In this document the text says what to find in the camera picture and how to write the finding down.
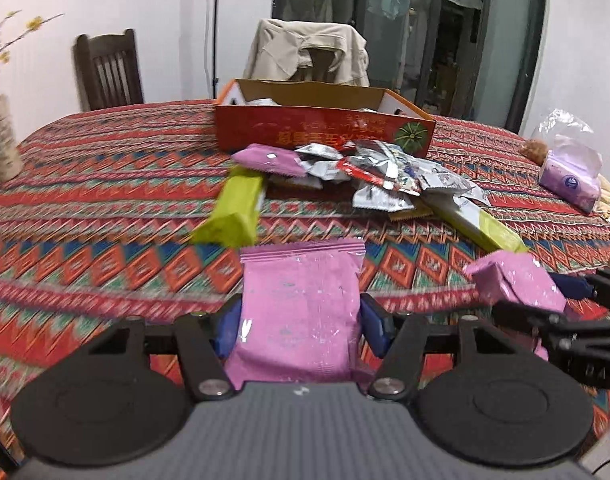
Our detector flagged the orange cardboard box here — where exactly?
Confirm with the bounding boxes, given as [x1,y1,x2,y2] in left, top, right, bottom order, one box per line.
[214,78,437,159]

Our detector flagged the studio light on stand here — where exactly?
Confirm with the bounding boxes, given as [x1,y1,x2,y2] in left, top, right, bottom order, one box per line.
[211,0,223,100]

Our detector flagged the green snack packet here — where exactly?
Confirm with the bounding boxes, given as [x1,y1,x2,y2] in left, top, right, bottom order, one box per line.
[190,165,267,248]

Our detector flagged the dark wooden chair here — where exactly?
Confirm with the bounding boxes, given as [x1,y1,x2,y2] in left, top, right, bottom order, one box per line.
[74,29,144,111]
[290,47,343,83]

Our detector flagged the patterned beige vase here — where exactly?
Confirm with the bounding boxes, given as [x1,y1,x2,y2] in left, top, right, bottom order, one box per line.
[0,77,24,183]

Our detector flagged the pile of silver snack packets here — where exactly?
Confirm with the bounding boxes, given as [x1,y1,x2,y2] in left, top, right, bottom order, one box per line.
[265,140,491,213]

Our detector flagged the glass sliding door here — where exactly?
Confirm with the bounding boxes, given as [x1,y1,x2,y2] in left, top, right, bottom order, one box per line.
[272,0,551,131]

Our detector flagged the pink snack packet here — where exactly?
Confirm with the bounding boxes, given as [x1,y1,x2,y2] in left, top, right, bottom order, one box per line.
[224,240,373,391]
[462,252,568,363]
[231,143,308,178]

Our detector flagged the purple tissue pack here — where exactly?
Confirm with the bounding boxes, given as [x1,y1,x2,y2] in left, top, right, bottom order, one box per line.
[538,135,603,213]

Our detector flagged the clear plastic bag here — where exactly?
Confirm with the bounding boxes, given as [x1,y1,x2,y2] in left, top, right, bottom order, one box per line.
[522,107,596,161]

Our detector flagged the yellow flower branches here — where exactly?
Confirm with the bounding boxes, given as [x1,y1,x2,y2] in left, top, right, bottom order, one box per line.
[0,0,66,78]

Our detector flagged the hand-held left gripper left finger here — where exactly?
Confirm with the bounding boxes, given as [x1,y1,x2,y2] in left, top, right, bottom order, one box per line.
[87,295,244,404]

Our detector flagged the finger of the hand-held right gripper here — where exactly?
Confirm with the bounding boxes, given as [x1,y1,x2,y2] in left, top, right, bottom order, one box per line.
[552,269,610,317]
[491,301,610,392]

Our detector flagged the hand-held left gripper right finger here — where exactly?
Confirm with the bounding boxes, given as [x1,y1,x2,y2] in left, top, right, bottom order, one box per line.
[359,292,528,403]

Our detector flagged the long white green packet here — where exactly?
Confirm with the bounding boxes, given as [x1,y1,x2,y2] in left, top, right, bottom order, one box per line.
[420,192,528,253]

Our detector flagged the beige jacket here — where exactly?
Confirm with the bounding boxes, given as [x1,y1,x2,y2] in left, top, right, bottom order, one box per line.
[242,19,371,88]

